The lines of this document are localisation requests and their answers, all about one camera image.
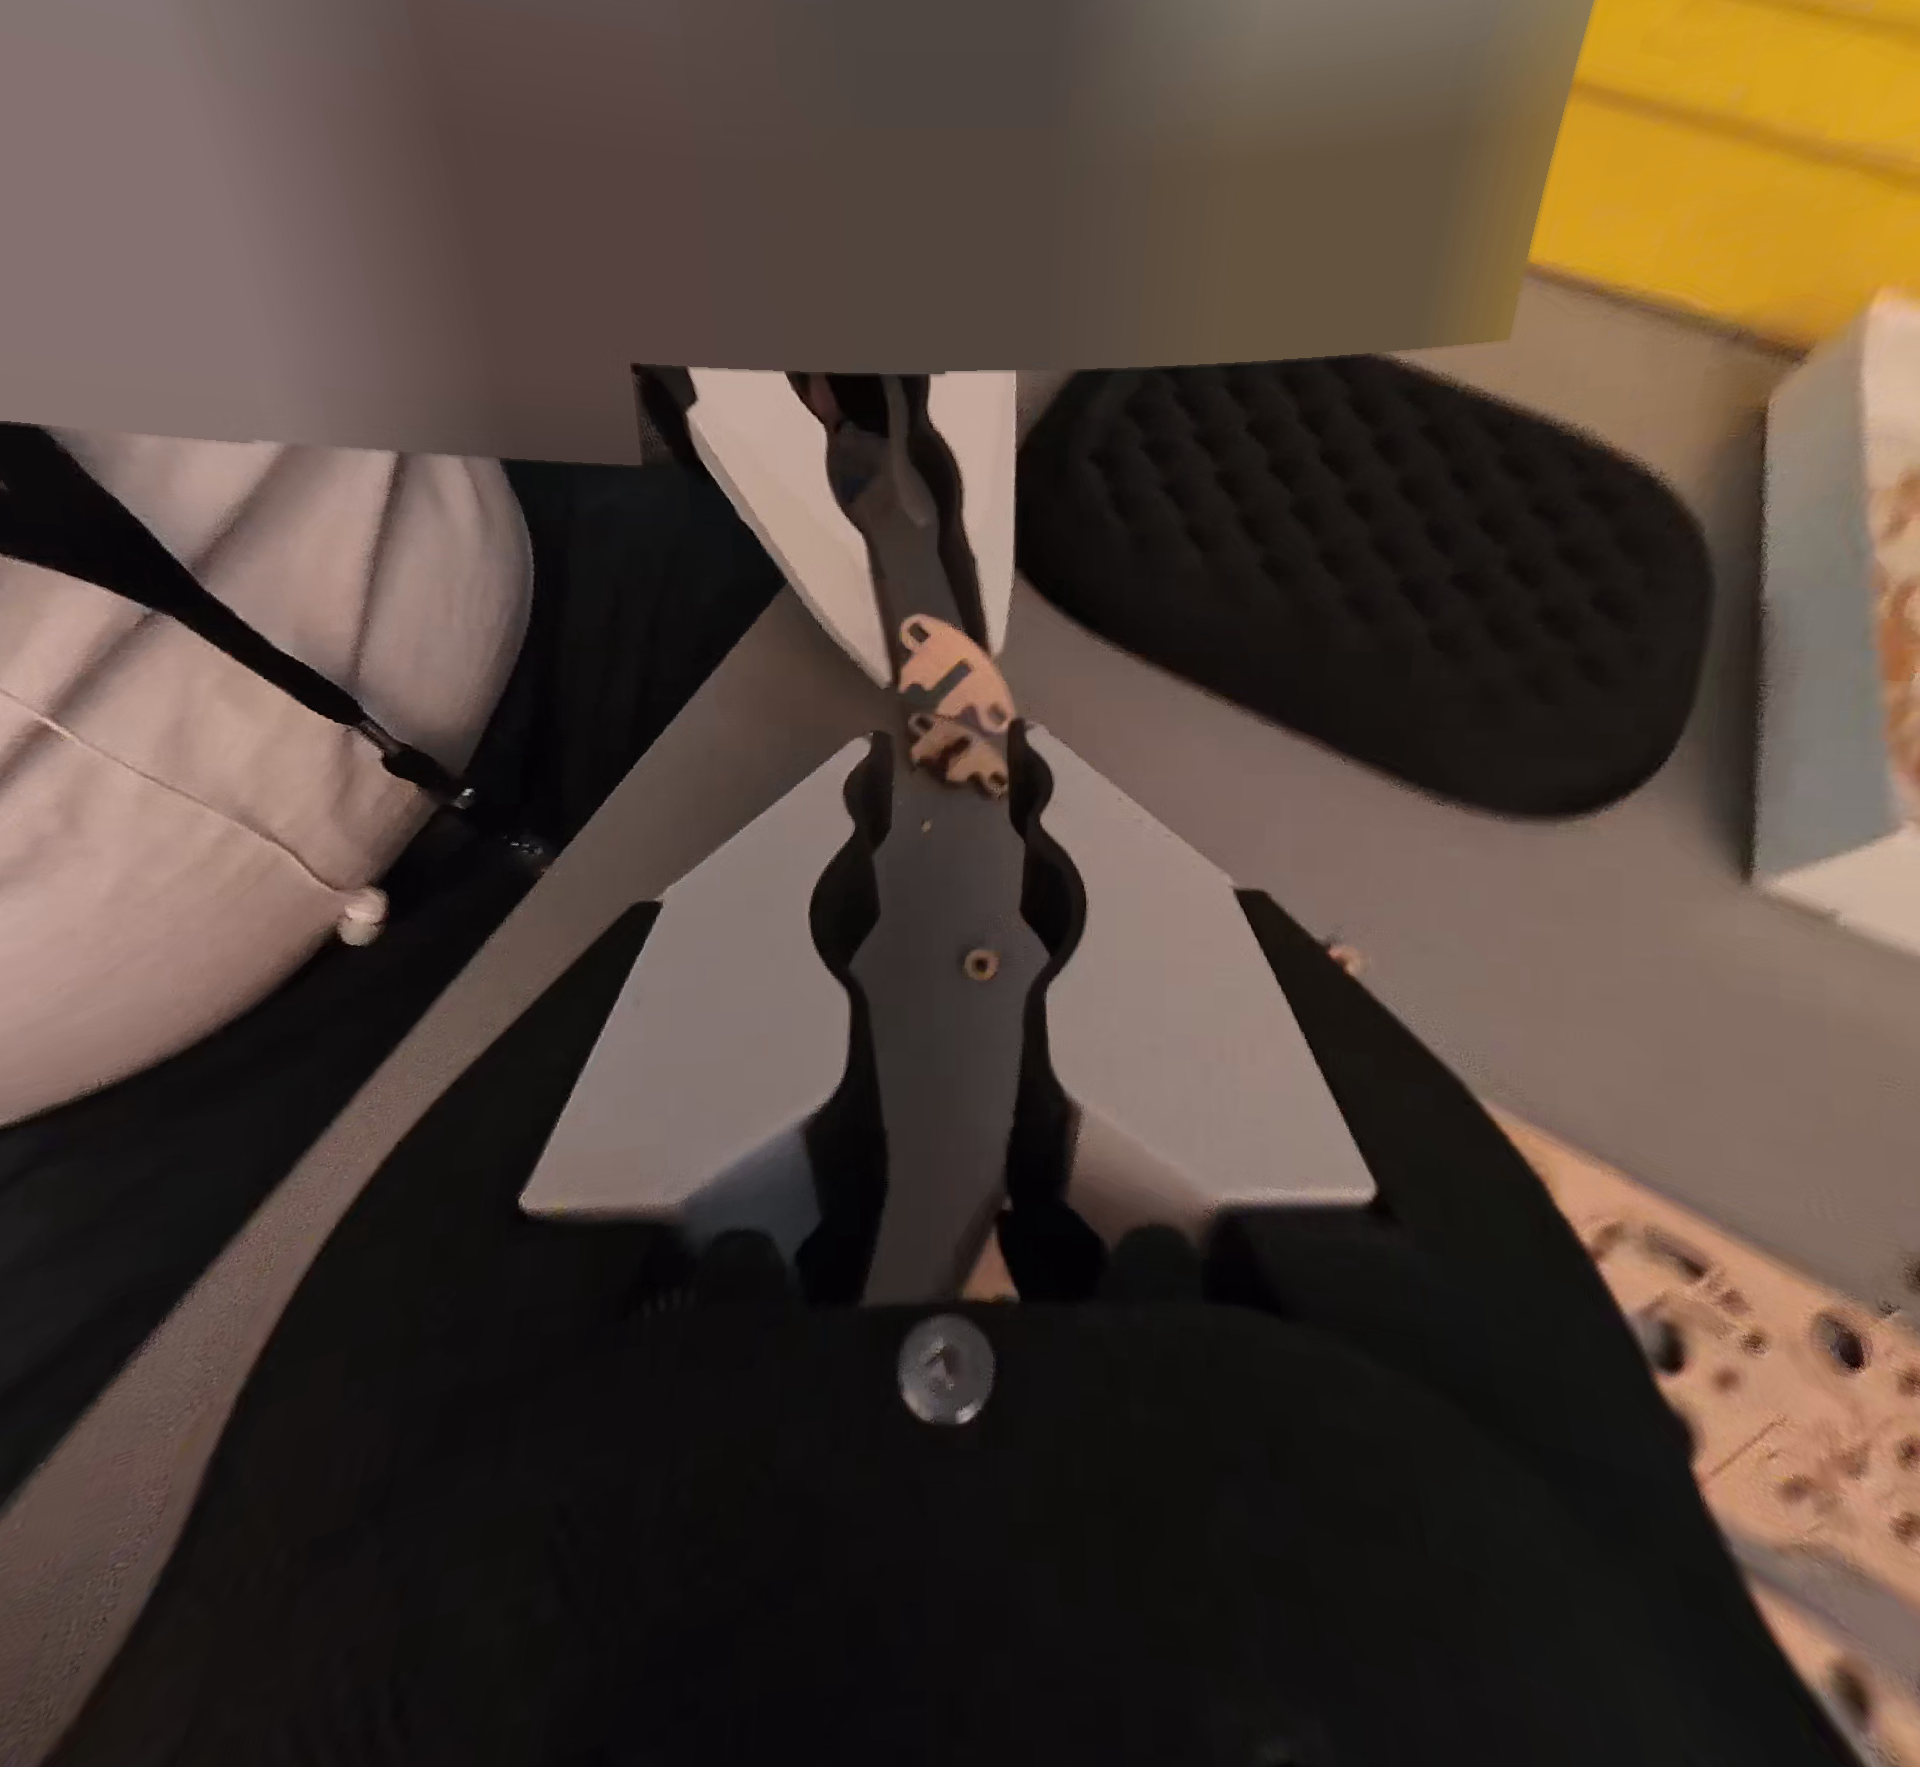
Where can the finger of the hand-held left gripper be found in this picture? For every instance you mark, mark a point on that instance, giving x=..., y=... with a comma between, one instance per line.
x=976, y=477
x=780, y=493

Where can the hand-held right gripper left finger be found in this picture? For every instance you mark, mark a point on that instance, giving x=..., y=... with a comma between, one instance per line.
x=705, y=1032

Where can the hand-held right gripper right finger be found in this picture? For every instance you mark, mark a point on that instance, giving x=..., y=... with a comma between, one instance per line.
x=1200, y=1048

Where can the pale wooden model part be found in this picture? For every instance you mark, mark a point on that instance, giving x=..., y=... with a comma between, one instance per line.
x=952, y=670

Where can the laser-cut wooden parts sheet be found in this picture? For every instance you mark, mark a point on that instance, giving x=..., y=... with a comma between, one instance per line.
x=1755, y=1361

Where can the small white bead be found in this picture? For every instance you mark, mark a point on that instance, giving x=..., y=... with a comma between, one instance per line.
x=362, y=916

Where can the black quilted cushion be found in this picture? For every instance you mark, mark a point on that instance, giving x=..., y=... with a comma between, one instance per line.
x=1351, y=566

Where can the white cardboard box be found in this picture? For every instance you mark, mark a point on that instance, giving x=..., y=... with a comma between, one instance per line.
x=1823, y=686

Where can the yellow board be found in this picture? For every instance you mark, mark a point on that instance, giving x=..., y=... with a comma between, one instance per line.
x=1755, y=56

